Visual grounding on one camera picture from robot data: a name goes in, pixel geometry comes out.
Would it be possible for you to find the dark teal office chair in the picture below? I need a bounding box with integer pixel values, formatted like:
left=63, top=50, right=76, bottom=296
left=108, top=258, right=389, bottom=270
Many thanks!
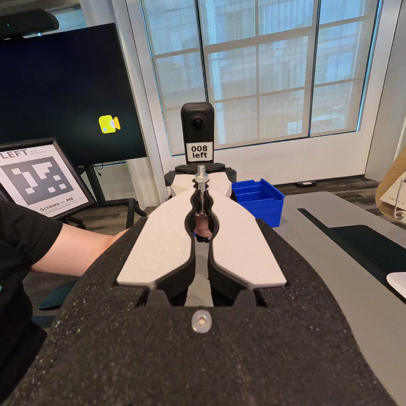
left=32, top=279, right=78, bottom=329

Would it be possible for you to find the black rolling monitor stand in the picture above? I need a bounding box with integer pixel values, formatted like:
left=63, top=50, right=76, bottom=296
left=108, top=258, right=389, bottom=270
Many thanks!
left=78, top=162, right=148, bottom=229

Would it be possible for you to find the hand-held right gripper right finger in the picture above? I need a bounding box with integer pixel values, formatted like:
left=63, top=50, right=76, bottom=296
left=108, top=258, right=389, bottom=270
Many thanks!
left=206, top=189, right=288, bottom=306

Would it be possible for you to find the steel threaded bolt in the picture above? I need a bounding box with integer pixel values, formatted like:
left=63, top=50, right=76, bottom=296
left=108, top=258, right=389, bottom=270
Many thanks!
left=197, top=164, right=208, bottom=219

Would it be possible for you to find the framed marker sign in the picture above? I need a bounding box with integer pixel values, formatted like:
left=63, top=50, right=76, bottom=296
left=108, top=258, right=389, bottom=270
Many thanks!
left=0, top=137, right=97, bottom=220

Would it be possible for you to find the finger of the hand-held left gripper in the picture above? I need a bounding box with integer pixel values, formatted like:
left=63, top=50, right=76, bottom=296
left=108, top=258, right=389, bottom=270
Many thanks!
left=171, top=174, right=195, bottom=200
left=208, top=174, right=234, bottom=201

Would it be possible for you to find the large black monitor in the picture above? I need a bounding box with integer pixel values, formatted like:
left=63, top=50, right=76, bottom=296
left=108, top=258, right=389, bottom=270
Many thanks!
left=0, top=22, right=148, bottom=167

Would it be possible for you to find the blue plastic bin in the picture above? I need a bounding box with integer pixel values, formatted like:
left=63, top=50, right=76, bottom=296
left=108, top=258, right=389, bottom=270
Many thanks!
left=232, top=178, right=286, bottom=228

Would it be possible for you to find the person's black shirt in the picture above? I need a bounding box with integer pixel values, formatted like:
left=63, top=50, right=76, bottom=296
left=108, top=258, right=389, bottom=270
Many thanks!
left=0, top=199, right=64, bottom=403

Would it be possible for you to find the wooden instruction board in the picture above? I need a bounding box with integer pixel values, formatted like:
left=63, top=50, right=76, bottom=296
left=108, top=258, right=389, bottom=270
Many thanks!
left=375, top=155, right=406, bottom=221

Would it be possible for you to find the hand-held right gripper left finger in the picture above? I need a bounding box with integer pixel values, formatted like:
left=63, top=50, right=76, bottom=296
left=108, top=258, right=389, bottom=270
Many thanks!
left=116, top=188, right=196, bottom=307

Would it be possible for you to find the large paned window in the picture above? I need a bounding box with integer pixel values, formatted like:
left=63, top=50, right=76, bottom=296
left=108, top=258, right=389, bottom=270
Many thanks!
left=141, top=0, right=381, bottom=157

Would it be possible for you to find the person's left hand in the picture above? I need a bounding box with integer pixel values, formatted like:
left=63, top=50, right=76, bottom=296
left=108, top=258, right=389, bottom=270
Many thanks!
left=195, top=216, right=213, bottom=239

